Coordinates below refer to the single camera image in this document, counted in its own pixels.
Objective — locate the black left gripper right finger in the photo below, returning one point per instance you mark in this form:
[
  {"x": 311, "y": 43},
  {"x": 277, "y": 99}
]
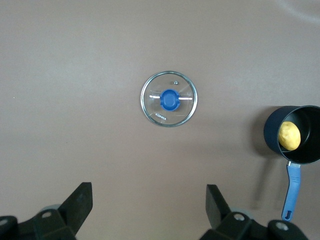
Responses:
[{"x": 215, "y": 207}]

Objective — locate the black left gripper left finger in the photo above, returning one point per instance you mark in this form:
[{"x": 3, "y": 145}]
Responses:
[{"x": 77, "y": 205}]

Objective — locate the yellow potato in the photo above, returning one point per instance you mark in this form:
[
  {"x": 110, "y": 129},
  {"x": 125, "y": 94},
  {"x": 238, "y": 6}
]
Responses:
[{"x": 290, "y": 136}]

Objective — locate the glass lid with blue knob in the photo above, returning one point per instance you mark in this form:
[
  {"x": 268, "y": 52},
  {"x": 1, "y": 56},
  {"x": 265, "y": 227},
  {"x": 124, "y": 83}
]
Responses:
[{"x": 152, "y": 110}]

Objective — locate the brown table cover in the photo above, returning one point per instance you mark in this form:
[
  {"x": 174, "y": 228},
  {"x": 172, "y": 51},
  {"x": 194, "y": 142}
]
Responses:
[{"x": 75, "y": 75}]

